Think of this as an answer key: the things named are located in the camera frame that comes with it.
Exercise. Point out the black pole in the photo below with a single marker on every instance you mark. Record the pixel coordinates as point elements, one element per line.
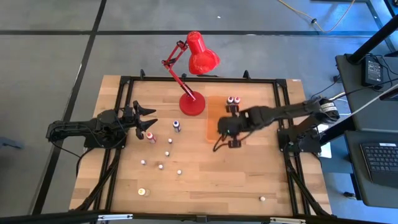
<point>337,130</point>
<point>373,42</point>

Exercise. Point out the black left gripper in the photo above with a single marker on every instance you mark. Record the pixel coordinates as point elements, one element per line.
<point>128,118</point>

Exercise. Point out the red desk lamp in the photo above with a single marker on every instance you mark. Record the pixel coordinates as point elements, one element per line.
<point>192,107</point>

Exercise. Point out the black metal table frame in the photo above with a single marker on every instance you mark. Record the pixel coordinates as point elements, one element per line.
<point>161,78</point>

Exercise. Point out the red food colouring bottle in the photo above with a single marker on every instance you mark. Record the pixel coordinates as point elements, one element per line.
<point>151,137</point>

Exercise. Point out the orange translucent plastic bin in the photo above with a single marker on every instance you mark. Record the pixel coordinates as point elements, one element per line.
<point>213,109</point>

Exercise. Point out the silver metal bracket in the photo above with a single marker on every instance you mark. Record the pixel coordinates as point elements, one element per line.
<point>287,220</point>
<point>115,216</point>

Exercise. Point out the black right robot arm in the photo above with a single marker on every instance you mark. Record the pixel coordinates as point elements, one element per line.
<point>286,110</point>

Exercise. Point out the yellow food colouring bottle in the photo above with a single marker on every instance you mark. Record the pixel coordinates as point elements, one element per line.
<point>141,192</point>

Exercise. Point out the black power adapter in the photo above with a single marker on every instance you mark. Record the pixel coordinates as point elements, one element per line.
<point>372,71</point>

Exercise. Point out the white paper sheet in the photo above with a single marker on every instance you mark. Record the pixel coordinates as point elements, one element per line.
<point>326,151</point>

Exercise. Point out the blue food colouring bottle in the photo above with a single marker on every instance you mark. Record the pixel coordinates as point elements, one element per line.
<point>176,126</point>

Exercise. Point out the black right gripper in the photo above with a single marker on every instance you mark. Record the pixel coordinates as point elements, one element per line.
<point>233,124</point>

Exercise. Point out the black keyboard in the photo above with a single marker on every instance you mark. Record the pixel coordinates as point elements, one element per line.
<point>381,161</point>

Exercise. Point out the purple food colouring bottle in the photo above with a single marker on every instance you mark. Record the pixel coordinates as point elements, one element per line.
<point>230,100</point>

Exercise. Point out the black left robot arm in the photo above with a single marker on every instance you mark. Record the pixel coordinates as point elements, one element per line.
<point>71,127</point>

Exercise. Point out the grey side table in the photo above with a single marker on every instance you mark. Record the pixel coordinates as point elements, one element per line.
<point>367,105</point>

